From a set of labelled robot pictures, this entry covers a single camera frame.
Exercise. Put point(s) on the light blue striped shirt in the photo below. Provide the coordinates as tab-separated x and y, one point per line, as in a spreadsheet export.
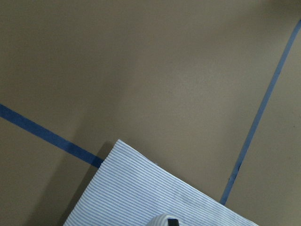
130	190

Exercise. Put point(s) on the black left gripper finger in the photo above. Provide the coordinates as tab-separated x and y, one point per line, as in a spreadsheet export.
172	222

